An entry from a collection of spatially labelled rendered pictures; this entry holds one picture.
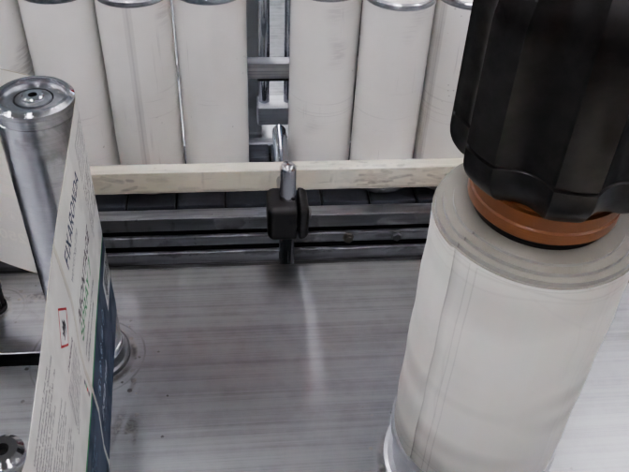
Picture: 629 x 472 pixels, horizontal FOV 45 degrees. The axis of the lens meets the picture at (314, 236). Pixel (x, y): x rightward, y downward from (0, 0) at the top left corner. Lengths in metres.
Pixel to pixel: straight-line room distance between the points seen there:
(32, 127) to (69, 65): 0.20
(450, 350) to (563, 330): 0.05
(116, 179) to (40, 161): 0.21
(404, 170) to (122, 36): 0.23
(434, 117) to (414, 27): 0.08
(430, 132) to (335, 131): 0.07
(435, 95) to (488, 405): 0.30
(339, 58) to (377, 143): 0.07
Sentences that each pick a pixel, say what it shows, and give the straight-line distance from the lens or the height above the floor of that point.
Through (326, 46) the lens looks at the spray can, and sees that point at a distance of 0.55.
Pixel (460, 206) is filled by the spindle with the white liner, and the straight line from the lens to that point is 0.31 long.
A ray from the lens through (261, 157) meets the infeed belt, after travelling 0.65.
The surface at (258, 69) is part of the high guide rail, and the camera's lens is 0.62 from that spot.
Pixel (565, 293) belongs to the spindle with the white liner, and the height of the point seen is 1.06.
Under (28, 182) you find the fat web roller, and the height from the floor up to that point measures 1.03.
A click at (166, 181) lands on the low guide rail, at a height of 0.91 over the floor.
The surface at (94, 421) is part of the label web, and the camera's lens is 0.35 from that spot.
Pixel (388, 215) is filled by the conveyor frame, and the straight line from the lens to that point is 0.60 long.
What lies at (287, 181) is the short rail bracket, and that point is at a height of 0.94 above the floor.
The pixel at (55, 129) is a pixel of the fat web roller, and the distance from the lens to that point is 0.37.
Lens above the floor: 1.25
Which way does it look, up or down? 41 degrees down
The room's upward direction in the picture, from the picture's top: 3 degrees clockwise
